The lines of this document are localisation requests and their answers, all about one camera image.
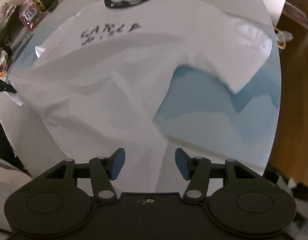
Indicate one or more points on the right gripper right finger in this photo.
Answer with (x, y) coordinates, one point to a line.
(196, 170)

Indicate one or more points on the white printed t-shirt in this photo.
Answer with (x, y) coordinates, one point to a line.
(105, 72)

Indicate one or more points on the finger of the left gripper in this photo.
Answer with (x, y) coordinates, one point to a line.
(5, 87)

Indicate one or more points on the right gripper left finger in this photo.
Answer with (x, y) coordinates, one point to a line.
(103, 171)

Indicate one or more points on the red snack bag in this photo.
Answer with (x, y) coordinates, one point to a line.
(30, 14)

